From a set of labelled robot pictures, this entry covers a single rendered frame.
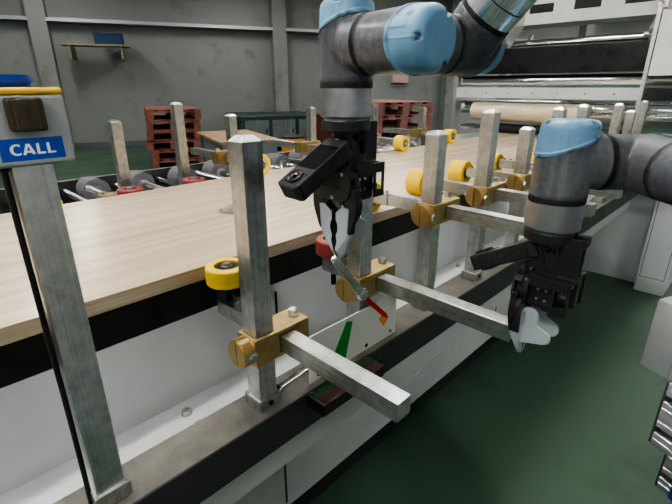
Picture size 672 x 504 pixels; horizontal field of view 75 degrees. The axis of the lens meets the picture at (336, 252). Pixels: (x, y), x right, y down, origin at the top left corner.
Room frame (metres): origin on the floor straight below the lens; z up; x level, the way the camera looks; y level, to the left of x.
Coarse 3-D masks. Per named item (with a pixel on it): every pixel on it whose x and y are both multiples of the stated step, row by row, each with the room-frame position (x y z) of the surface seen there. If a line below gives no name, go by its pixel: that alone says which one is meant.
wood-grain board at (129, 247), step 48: (144, 192) 1.39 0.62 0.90; (192, 192) 1.39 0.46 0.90; (0, 240) 0.92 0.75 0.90; (96, 240) 0.92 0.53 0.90; (144, 240) 0.92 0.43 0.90; (192, 240) 0.92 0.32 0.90; (288, 240) 0.92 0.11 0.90; (0, 288) 0.67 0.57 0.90; (96, 288) 0.67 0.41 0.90; (144, 288) 0.69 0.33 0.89; (0, 336) 0.54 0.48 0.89
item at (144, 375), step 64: (448, 256) 1.46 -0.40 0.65; (128, 320) 0.67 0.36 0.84; (192, 320) 0.76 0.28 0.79; (320, 320) 1.01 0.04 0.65; (0, 384) 0.54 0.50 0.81; (128, 384) 0.66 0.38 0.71; (192, 384) 0.74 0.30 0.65; (0, 448) 0.52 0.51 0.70; (64, 448) 0.58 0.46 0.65; (320, 448) 1.00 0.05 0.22
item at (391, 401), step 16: (224, 304) 0.74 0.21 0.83; (240, 304) 0.74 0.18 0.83; (240, 320) 0.71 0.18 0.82; (288, 336) 0.63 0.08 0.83; (304, 336) 0.63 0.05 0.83; (288, 352) 0.62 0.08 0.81; (304, 352) 0.59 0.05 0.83; (320, 352) 0.58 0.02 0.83; (320, 368) 0.56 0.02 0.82; (336, 368) 0.54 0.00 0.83; (352, 368) 0.54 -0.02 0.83; (336, 384) 0.54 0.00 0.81; (352, 384) 0.52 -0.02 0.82; (368, 384) 0.50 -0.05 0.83; (384, 384) 0.50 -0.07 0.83; (368, 400) 0.50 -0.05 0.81; (384, 400) 0.48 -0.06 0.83; (400, 400) 0.47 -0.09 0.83; (400, 416) 0.47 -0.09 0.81
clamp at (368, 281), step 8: (376, 264) 0.85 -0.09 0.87; (384, 264) 0.85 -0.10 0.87; (392, 264) 0.85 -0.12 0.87; (376, 272) 0.81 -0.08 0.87; (384, 272) 0.83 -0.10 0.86; (392, 272) 0.85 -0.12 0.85; (344, 280) 0.77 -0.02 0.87; (360, 280) 0.77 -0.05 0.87; (368, 280) 0.79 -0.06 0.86; (336, 288) 0.79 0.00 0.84; (344, 288) 0.77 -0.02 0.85; (352, 288) 0.76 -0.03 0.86; (368, 288) 0.79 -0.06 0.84; (344, 296) 0.77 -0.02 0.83; (352, 296) 0.76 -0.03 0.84; (368, 296) 0.79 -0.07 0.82
